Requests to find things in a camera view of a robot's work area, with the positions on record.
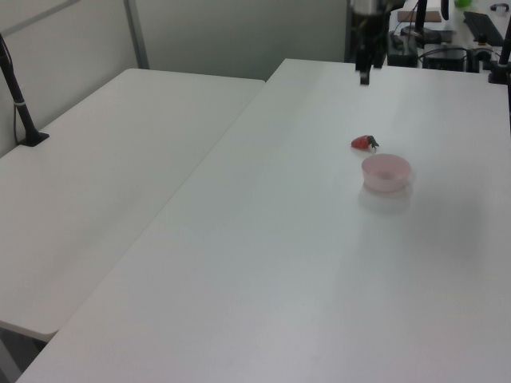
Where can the adjacent white table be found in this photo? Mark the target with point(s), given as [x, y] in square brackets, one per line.
[100, 179]

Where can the black camera stand pole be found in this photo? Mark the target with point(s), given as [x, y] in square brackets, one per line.
[18, 103]

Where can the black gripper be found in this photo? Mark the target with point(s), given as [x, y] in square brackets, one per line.
[369, 32]

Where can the red strawberry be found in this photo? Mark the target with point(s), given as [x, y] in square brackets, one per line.
[361, 143]

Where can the black clamped stand pole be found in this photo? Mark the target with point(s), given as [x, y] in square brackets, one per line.
[504, 52]

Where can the pink plastic bowl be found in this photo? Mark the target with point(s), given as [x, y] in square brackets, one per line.
[385, 177]

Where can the grey metal partition post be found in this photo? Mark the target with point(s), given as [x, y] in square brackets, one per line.
[135, 36]
[348, 32]

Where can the black flat device box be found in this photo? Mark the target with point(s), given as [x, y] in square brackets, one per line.
[445, 59]

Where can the brown board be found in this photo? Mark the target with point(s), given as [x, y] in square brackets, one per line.
[407, 16]

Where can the black electronics box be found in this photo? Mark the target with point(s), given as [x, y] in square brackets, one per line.
[401, 50]

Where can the black monitor stand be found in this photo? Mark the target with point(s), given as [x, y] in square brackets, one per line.
[420, 28]

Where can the black keyboard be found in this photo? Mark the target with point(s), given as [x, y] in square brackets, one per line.
[484, 26]

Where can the green object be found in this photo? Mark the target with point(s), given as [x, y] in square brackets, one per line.
[464, 3]

